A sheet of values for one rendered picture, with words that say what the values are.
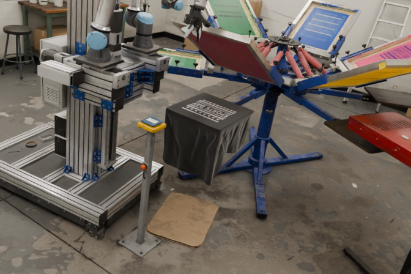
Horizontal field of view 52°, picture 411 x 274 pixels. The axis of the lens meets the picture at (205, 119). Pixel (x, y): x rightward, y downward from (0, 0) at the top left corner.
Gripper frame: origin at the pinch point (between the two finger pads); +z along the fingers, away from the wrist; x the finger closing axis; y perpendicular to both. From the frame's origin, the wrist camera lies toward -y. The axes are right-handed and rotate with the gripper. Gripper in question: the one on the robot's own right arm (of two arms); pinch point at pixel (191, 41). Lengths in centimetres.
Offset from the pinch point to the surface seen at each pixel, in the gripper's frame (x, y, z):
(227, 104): -68, -3, 36
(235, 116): -54, -18, 40
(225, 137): -41, -21, 54
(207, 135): -30, -13, 55
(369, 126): -74, -100, 18
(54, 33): -188, 331, 42
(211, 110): -49, -2, 41
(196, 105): -47, 11, 42
